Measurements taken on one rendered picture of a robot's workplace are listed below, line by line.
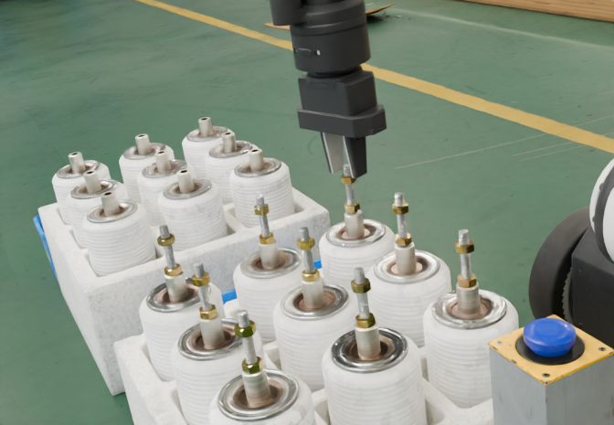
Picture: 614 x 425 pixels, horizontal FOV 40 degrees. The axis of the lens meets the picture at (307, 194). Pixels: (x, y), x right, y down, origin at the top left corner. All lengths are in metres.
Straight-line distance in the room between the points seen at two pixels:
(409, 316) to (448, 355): 0.10
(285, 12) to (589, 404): 0.50
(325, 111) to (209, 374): 0.33
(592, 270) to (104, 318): 0.67
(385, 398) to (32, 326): 0.89
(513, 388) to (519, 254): 0.83
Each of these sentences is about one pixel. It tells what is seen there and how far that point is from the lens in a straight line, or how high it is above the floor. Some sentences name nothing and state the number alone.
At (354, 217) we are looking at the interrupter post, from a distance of 1.04.
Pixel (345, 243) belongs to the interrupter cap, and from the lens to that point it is 1.03.
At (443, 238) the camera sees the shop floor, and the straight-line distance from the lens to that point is 1.60.
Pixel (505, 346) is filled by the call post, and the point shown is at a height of 0.31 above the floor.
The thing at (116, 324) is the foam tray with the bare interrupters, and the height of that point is 0.11.
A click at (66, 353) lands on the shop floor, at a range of 1.46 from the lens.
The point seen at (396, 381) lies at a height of 0.24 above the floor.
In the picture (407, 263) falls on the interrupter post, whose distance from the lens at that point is 0.96.
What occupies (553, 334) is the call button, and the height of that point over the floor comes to 0.33.
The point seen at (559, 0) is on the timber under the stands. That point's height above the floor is 0.05.
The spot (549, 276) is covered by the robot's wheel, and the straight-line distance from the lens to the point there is 1.17.
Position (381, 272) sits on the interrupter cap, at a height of 0.25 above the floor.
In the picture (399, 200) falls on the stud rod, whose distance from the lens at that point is 0.93.
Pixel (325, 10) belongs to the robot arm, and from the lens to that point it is 0.93.
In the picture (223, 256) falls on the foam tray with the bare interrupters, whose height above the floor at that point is 0.16.
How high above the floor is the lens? 0.71
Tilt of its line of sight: 22 degrees down
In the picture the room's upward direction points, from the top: 9 degrees counter-clockwise
